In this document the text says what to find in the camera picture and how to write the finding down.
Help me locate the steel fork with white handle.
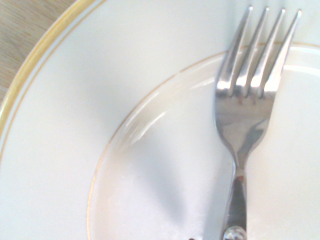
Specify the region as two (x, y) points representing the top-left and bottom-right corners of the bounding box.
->
(213, 5), (303, 240)

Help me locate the white plate with gold rim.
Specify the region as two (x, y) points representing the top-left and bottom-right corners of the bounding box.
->
(0, 0), (320, 240)

